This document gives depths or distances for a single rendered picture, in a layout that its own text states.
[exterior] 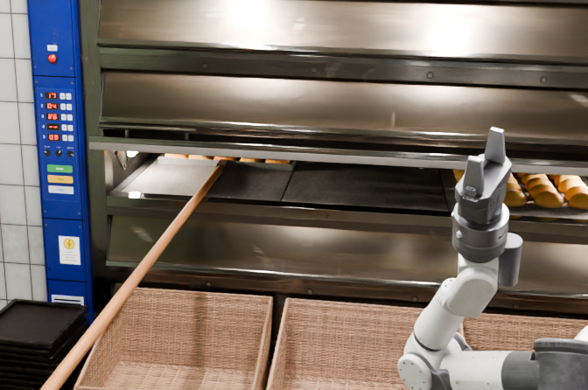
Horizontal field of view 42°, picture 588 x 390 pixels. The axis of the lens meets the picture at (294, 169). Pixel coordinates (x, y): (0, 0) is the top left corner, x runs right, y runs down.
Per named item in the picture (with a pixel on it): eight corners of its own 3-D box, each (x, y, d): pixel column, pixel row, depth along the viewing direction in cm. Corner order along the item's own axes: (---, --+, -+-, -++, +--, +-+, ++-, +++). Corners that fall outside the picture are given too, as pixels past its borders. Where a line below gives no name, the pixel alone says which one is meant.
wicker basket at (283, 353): (283, 365, 277) (284, 295, 269) (441, 379, 270) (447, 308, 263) (259, 448, 230) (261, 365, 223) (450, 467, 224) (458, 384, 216)
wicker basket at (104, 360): (122, 353, 283) (119, 284, 275) (274, 364, 277) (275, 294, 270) (73, 431, 236) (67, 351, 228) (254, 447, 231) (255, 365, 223)
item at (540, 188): (448, 160, 327) (449, 148, 326) (563, 166, 322) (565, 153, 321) (461, 204, 269) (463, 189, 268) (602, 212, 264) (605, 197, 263)
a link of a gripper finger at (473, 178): (486, 160, 112) (484, 192, 116) (465, 154, 114) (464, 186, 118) (481, 166, 111) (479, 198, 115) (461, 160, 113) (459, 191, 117)
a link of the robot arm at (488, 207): (436, 189, 118) (435, 244, 125) (495, 208, 113) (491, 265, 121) (470, 144, 126) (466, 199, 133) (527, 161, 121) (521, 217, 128)
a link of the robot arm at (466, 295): (467, 233, 132) (437, 282, 141) (466, 271, 125) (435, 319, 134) (502, 245, 132) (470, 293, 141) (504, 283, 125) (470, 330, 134)
